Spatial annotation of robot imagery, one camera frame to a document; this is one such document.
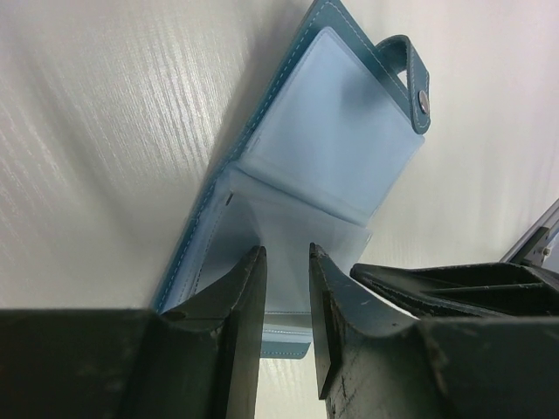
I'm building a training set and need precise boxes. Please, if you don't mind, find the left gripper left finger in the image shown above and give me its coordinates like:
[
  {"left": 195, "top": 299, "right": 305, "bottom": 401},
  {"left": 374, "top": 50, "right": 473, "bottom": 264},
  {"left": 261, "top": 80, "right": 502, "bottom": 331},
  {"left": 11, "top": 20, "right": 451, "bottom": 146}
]
[{"left": 1, "top": 246, "right": 267, "bottom": 418}]

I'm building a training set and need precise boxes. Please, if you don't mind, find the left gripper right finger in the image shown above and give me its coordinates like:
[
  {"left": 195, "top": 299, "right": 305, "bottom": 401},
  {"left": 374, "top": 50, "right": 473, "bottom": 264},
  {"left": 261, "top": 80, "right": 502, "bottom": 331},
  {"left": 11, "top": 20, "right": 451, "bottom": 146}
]
[{"left": 309, "top": 244, "right": 558, "bottom": 418}]

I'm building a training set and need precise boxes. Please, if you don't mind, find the aluminium frame profile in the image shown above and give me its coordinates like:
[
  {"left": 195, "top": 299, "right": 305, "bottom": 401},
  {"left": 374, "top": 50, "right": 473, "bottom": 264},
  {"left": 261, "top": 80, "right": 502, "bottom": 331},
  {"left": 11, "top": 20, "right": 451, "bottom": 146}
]
[{"left": 500, "top": 200, "right": 558, "bottom": 271}]

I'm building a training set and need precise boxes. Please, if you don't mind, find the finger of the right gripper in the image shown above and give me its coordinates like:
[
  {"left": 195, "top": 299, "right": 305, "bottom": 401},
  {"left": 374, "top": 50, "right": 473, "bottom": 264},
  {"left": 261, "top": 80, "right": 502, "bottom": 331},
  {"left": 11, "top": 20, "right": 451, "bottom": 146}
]
[{"left": 350, "top": 263, "right": 558, "bottom": 318}]

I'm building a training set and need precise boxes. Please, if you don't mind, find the blue leather card holder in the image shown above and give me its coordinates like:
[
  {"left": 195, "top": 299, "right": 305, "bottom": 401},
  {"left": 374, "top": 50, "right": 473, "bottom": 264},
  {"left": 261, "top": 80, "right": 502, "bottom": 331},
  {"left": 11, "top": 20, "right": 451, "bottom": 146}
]
[{"left": 153, "top": 1, "right": 431, "bottom": 359}]

